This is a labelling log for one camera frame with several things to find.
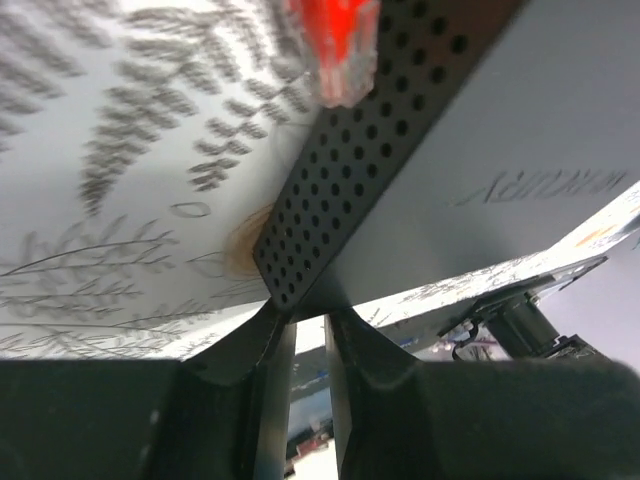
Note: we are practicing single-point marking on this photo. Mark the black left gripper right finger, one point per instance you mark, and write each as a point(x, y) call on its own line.
point(398, 417)

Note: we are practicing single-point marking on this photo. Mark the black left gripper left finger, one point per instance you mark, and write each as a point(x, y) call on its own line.
point(221, 414)

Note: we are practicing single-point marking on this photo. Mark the black network switch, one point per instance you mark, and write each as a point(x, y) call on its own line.
point(494, 129)

